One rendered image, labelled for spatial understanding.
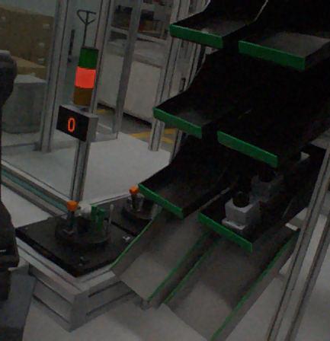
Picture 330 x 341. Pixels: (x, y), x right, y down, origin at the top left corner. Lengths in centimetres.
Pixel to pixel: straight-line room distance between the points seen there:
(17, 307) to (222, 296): 39
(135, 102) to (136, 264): 553
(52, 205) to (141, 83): 508
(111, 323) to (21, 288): 33
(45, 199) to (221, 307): 72
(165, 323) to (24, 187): 65
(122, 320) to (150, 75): 536
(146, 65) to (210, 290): 553
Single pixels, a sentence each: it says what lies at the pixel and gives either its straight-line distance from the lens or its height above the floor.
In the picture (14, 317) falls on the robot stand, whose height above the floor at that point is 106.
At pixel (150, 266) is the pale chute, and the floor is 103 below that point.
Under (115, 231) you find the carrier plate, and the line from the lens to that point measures 130.
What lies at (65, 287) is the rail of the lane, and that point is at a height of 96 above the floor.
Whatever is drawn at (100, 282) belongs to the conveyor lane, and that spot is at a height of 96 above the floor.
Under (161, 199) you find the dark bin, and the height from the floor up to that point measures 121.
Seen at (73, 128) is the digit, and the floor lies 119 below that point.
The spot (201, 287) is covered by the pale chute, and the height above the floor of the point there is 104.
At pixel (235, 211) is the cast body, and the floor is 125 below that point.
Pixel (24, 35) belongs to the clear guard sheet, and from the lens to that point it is 159.
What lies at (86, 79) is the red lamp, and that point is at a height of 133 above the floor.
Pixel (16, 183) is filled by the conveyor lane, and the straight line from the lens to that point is 159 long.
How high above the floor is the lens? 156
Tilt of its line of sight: 19 degrees down
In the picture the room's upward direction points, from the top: 12 degrees clockwise
